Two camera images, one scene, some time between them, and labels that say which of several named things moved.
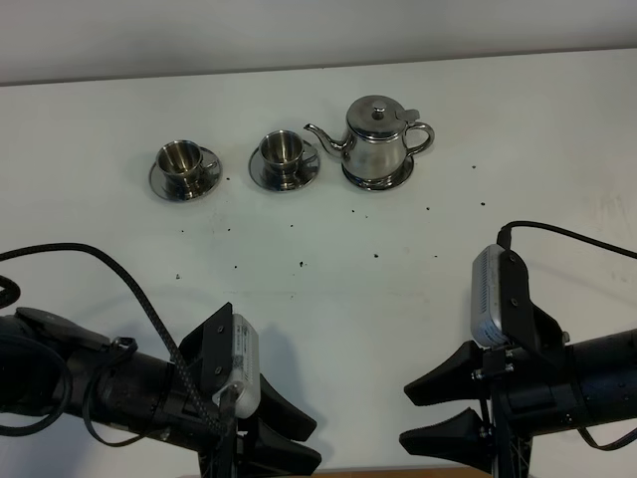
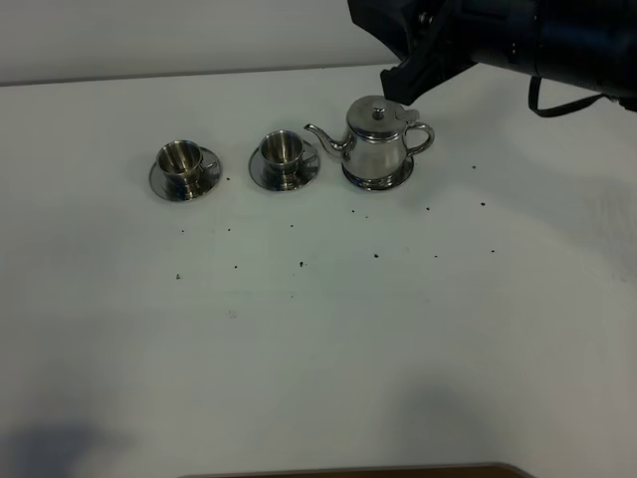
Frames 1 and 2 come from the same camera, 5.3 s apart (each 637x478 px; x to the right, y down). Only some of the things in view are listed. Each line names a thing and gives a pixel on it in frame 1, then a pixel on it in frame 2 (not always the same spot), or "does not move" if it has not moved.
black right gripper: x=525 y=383 -> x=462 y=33
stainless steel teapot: x=379 y=142 does not move
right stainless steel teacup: x=282 y=153 does not move
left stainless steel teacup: x=183 y=161 does not move
